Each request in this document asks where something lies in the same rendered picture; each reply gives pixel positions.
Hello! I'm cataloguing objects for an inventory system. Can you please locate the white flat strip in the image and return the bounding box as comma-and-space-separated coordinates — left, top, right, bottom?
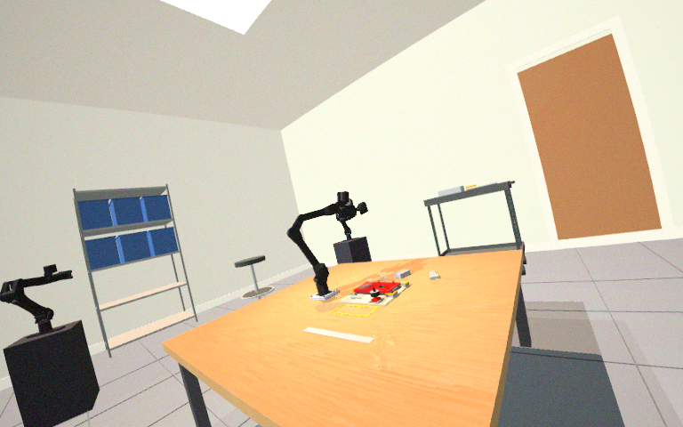
303, 327, 374, 343

